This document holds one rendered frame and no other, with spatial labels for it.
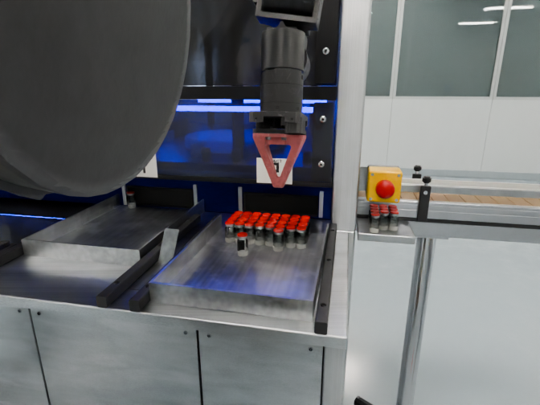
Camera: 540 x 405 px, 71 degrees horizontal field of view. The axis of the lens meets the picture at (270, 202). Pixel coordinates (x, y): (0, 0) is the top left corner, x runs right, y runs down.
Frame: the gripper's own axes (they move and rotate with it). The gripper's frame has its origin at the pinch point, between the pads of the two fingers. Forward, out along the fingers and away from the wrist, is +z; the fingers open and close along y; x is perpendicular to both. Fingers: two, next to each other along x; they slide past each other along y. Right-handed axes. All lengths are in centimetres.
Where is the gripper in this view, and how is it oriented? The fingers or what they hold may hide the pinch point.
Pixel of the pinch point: (278, 181)
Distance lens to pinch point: 53.3
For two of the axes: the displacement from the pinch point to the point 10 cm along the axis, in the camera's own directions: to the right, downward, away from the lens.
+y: 1.9, -1.5, 9.7
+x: -9.8, -0.6, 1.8
